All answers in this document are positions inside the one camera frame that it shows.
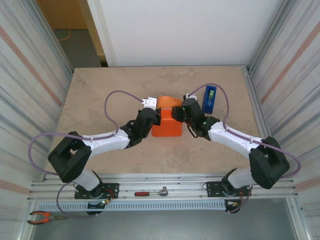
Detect blue tape dispenser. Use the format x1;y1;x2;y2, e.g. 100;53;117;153
201;85;218;115

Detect aluminium rail frame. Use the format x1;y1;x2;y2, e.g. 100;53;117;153
27;172;300;201

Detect red handled ratchet wrench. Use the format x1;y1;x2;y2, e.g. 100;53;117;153
134;186;170;197

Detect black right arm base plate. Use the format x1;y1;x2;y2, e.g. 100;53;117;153
206;180;252;198

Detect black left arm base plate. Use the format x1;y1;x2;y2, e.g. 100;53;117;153
74;182;120;200

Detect grey slotted cable duct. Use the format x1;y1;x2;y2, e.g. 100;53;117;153
36;201;227;212

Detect orange floor cable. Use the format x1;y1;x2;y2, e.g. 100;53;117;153
57;29;72;42

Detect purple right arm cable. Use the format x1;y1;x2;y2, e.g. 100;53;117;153
187;82;302;215

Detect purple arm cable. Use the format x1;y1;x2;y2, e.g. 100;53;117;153
187;82;302;215
26;90;146;220

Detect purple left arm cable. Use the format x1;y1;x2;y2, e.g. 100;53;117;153
26;90;146;220

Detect orange handled pliers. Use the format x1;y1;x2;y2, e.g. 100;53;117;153
26;210;67;225

